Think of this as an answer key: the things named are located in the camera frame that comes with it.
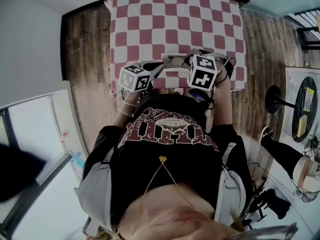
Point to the person's neck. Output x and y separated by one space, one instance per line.
170 216

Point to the black framed window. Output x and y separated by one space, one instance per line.
30 124

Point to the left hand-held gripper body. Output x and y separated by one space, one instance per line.
132 80

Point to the small red sticker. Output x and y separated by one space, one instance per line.
64 134

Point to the round black marble table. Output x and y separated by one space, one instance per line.
298 101

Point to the beige shoe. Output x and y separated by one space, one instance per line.
178 91

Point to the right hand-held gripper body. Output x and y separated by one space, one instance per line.
202 74

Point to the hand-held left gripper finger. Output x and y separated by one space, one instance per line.
150 64
157 72

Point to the black printed t-shirt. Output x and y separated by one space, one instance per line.
175 179

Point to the person's left forearm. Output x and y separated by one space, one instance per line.
122 120

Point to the person's right forearm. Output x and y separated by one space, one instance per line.
222 104

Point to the red white checkered tablecloth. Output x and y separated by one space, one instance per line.
175 21

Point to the black metal rack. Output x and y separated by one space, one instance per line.
303 40

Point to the grey and black jacket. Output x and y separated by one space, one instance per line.
97 191

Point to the yellow paper sheet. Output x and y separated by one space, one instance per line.
309 99

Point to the blue tape strip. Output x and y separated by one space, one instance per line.
77 159

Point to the tan cardboard box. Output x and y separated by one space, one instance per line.
302 125

